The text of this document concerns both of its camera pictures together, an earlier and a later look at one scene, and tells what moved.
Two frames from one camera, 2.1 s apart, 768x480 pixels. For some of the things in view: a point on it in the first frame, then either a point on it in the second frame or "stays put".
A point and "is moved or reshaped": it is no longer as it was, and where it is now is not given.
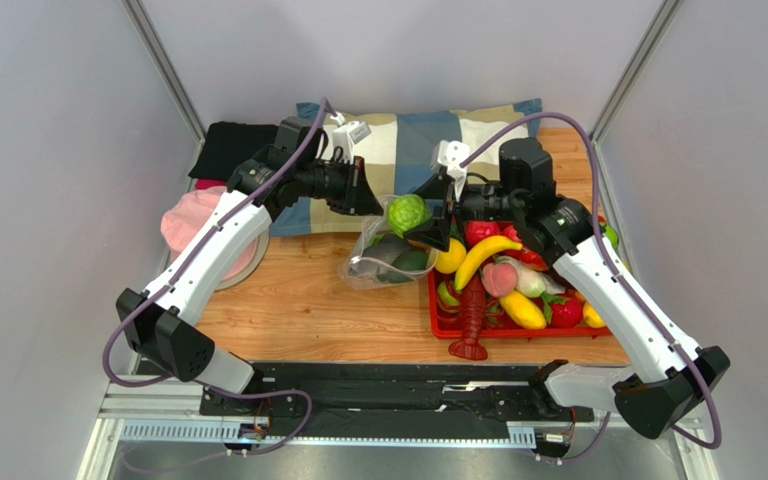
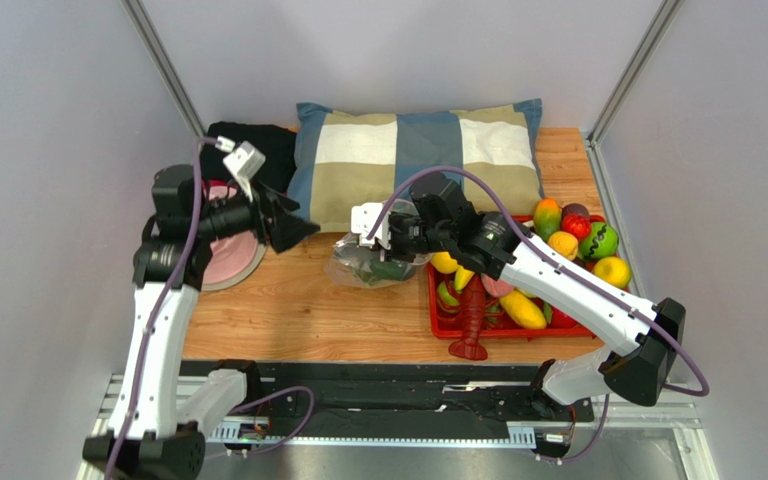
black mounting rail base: (388, 399) stays put
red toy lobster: (472, 317) stays put
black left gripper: (358, 197) -> (284, 229)
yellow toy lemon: (450, 261) stays put
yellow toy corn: (523, 310) stays put
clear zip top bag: (380, 258) is moved or reshaped
